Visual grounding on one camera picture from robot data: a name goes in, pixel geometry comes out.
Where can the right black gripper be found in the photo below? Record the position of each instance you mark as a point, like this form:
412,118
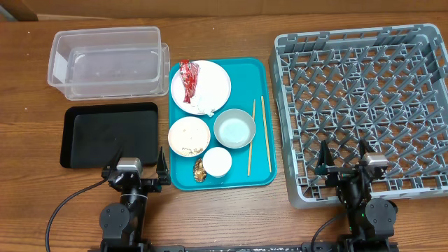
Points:
338,173

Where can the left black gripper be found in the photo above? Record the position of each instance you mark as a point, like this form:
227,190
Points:
154,185

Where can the small white rice bowl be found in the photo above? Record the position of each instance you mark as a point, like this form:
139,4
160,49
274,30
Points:
189,136

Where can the golden food scrap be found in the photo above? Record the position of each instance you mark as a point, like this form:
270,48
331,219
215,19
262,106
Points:
198,171

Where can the white cup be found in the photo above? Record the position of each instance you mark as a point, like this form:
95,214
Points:
217,162

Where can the white napkin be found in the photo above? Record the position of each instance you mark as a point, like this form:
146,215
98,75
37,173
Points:
205,106

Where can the grey metal bowl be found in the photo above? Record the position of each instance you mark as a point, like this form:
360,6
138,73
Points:
232,128

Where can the red snack wrapper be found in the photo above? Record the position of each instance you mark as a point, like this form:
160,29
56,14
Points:
189,72

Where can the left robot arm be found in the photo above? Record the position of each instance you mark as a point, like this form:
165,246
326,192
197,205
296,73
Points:
122,223

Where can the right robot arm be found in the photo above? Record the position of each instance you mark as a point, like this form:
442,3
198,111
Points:
371,220

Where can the grey dishwasher rack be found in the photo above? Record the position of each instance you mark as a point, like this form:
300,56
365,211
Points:
384,85

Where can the black plastic tray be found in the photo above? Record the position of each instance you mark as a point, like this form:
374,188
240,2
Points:
92,135

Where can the teal serving tray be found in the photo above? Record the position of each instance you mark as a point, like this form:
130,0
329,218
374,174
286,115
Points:
249,82

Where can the right wooden chopstick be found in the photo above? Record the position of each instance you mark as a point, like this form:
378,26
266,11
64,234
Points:
267,145

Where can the clear plastic bin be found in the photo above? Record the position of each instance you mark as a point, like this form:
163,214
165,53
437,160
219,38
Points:
109,63

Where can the large white plate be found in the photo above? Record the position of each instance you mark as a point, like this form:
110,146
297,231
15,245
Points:
213,81

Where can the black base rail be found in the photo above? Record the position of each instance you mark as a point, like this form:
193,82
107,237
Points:
305,247

